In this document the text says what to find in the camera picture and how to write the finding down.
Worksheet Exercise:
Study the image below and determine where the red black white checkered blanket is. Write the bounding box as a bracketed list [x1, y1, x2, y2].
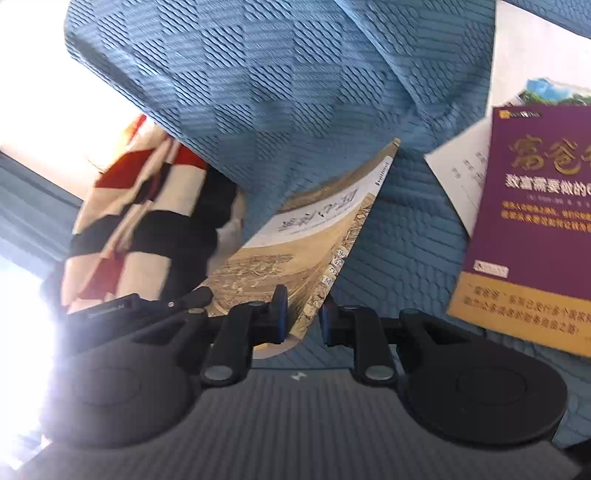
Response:
[60, 113, 245, 315]

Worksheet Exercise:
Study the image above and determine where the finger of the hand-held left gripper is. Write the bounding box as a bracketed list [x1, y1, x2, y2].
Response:
[152, 287, 214, 319]

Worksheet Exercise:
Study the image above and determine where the white notebook with handwritten fields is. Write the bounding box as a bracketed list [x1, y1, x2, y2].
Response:
[424, 117, 492, 238]

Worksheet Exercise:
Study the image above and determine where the booklet with landscape photo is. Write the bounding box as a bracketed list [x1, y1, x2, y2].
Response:
[487, 0, 591, 109]

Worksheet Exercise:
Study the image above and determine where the purple book with gold band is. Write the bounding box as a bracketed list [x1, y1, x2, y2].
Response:
[445, 105, 591, 358]

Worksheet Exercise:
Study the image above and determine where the tan book with painted cover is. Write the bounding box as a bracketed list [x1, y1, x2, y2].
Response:
[196, 138, 402, 361]

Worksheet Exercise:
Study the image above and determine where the blue textured sofa cover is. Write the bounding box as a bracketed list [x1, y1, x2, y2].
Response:
[0, 0, 591, 462]

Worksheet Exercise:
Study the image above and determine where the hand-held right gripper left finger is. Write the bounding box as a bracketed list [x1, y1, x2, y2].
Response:
[131, 285, 289, 387]

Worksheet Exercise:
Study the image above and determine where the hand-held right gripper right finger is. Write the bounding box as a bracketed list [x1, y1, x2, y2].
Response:
[321, 295, 468, 386]

